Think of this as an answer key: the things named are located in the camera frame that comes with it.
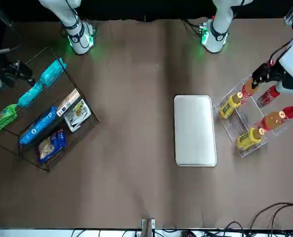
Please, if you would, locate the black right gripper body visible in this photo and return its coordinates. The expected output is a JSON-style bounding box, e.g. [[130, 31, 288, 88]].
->
[[0, 56, 19, 81]]

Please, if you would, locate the red cola bottle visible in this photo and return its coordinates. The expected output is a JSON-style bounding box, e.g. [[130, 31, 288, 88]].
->
[[281, 101, 293, 121], [256, 85, 283, 107]]

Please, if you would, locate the teal chips bag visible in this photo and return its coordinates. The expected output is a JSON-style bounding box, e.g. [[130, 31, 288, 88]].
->
[[17, 82, 44, 108]]

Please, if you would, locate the white rectangular tray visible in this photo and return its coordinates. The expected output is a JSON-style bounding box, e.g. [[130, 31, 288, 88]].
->
[[173, 95, 218, 167]]

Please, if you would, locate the clear acrylic bottle shelf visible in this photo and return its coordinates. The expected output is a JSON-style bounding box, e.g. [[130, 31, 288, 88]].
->
[[212, 75, 293, 158]]

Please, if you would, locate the orange tea bottle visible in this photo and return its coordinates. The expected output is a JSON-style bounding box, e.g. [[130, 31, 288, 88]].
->
[[259, 111, 287, 133], [240, 78, 260, 105]]

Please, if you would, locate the teal snack packet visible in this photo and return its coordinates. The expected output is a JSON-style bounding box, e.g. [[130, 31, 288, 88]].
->
[[39, 58, 67, 86]]

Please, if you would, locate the yellow drink bottle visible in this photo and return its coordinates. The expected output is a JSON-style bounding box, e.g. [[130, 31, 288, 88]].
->
[[235, 127, 265, 151], [218, 91, 244, 119]]

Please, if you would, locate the beige snack box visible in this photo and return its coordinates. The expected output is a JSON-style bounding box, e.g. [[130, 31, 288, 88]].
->
[[55, 88, 82, 117]]

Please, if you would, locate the green snack packet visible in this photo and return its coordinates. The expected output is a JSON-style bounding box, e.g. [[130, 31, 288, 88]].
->
[[0, 103, 18, 135]]

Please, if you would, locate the long blue biscuit packet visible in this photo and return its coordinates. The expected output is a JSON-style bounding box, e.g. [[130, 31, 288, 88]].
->
[[18, 106, 58, 145]]

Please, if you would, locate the white snack packet yellow picture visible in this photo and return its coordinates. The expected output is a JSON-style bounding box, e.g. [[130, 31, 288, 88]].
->
[[64, 98, 92, 133]]

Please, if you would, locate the blue cracker bag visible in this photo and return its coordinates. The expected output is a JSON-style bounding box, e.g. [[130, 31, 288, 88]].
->
[[37, 128, 68, 163]]

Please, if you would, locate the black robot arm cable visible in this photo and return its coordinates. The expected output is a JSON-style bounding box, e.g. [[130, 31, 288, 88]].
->
[[61, 0, 88, 49], [268, 40, 293, 65]]

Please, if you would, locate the black wire basket rack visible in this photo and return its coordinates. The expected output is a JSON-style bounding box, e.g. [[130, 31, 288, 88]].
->
[[0, 45, 100, 173]]

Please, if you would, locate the black desk cable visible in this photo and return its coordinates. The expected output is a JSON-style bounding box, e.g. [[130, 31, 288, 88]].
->
[[249, 202, 293, 232]]

